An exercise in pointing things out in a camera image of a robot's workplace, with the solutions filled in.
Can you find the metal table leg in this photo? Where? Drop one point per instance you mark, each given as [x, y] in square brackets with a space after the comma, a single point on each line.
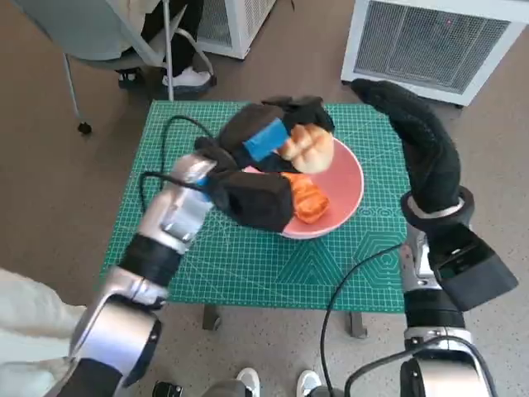
[357, 326]
[211, 317]

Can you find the seated person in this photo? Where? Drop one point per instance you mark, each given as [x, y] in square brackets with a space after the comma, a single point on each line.
[186, 37]

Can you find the orange striped toy bread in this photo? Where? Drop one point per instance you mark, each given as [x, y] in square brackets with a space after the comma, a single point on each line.
[310, 200]

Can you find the white shoe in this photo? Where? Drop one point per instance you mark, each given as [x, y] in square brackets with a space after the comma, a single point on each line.
[248, 382]
[308, 384]

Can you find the grey chair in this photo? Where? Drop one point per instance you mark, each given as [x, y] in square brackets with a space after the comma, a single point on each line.
[82, 25]

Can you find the pale round toy bun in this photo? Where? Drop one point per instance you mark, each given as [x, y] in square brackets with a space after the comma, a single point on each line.
[310, 151]

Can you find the green cutting mat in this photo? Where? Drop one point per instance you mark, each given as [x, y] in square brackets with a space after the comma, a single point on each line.
[248, 269]

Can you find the large white ventilated cabinet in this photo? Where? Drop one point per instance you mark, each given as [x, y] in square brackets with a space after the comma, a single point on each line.
[430, 45]

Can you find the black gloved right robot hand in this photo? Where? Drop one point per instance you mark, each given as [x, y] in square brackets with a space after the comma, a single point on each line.
[434, 165]

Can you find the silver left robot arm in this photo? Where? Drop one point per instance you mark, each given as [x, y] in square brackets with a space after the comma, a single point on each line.
[177, 211]

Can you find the pink bowl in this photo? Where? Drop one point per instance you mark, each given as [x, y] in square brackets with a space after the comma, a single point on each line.
[343, 186]

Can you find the small white ventilated cabinet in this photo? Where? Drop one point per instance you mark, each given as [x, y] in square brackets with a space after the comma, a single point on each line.
[248, 20]

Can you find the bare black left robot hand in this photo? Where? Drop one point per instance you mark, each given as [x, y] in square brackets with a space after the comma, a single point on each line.
[244, 128]

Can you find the person in pale clothing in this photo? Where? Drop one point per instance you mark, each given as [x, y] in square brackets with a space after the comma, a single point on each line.
[25, 314]

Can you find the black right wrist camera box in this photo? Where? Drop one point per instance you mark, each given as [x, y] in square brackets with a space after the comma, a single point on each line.
[471, 269]

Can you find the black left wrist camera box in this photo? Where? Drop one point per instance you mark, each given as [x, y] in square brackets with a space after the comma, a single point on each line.
[256, 202]

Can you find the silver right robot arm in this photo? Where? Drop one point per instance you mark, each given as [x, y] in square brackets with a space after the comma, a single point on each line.
[434, 314]

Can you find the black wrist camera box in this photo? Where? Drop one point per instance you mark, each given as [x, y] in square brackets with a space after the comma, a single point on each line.
[256, 202]
[471, 269]

